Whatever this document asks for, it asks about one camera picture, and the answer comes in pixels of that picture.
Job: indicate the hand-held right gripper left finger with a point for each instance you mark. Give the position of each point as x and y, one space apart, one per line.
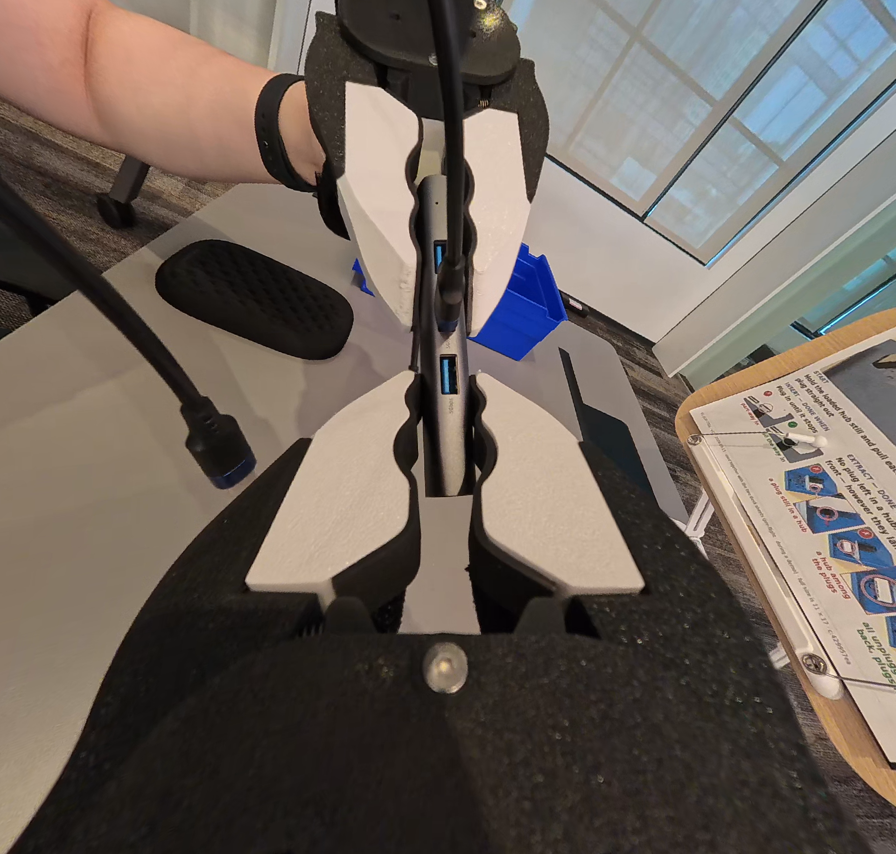
336 511

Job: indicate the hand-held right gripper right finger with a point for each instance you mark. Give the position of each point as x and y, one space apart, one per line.
553 511

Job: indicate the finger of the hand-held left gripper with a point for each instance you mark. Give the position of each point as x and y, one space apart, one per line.
374 188
500 202

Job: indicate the blue plastic bin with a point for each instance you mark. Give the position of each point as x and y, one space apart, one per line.
525 308

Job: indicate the dark grey usb hub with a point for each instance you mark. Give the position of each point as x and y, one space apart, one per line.
448 448

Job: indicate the person's left forearm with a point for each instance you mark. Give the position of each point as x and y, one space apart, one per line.
140 83

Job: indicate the person's left hand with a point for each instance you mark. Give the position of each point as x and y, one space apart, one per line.
301 139

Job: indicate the black wristband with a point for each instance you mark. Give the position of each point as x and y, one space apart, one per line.
269 132

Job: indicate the small dark floor box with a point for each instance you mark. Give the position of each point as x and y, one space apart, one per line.
572 304

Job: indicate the black textured cushion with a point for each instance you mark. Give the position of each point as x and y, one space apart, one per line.
252 294

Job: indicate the printed instruction sheet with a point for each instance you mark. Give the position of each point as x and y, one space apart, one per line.
770 518

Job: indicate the large gridded window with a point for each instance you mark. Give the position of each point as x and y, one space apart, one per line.
700 62

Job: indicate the dark caster leg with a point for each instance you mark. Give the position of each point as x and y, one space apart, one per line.
122 188

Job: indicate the white stand with wooden board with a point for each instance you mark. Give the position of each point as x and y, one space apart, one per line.
840 728

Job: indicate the narrow side window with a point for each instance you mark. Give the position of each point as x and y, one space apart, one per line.
854 294

